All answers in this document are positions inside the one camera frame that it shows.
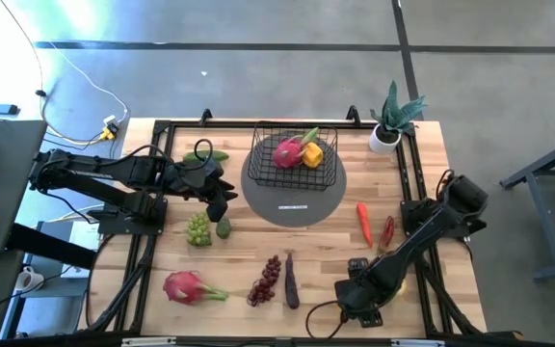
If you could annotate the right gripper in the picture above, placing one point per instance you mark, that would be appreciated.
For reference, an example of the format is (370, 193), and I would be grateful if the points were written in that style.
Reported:
(364, 291)

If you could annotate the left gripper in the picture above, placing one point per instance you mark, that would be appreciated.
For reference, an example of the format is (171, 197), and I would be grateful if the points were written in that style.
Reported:
(195, 180)

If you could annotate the dark green avocado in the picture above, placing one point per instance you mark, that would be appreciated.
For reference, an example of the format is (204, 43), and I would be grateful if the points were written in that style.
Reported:
(223, 229)

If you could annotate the green grape bunch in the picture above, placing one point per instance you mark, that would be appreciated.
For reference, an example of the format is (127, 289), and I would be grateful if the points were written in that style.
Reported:
(199, 231)

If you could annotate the green cucumber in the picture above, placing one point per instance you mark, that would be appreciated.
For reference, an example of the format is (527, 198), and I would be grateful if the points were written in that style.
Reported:
(219, 155)

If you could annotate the red chili pepper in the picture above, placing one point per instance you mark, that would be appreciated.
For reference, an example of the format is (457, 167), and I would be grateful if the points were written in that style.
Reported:
(386, 235)

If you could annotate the purple eggplant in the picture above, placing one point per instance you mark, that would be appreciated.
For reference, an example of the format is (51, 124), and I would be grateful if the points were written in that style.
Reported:
(291, 284)

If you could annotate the small pink dragon fruit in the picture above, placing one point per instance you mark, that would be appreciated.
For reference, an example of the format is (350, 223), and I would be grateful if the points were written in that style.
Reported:
(287, 154)

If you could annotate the red grape bunch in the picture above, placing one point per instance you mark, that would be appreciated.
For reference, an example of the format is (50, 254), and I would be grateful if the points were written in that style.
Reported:
(265, 282)

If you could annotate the large pink dragon fruit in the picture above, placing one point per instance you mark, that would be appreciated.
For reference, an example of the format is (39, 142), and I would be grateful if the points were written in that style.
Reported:
(186, 288)

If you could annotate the yellow bell pepper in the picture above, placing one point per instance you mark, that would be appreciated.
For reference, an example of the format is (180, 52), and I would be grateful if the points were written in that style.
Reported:
(313, 155)

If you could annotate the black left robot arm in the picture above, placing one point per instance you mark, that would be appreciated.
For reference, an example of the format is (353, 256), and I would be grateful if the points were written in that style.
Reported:
(109, 176)

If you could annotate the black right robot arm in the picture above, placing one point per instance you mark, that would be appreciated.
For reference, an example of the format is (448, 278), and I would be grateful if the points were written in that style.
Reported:
(427, 231)

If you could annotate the grey round mat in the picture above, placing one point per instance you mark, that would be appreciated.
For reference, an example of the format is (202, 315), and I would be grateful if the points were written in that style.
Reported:
(263, 207)

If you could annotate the white label strip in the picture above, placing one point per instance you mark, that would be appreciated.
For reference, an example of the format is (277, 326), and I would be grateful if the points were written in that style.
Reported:
(292, 207)

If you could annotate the white metal bar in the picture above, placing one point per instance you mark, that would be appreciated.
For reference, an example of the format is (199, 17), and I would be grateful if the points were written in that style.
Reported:
(418, 343)
(148, 341)

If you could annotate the yellow power plug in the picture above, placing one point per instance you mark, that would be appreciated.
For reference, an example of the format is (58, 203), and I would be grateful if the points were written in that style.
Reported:
(109, 131)

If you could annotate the white paper sheet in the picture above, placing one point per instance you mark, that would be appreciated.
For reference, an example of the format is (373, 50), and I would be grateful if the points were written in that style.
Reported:
(85, 236)

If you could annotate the potted plant white pot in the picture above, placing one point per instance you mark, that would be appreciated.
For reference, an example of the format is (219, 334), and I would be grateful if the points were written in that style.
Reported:
(390, 120)

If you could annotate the grey metal cart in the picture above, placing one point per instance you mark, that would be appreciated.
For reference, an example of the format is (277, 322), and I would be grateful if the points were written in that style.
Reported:
(554, 217)

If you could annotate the white mug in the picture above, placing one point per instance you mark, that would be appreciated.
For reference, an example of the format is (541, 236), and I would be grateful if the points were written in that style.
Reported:
(28, 278)

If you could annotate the black desk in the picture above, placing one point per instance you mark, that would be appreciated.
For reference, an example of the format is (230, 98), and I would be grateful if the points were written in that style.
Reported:
(3, 183)

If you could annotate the black aluminium frame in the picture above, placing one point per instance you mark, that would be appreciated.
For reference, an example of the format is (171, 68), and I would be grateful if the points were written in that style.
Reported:
(186, 124)

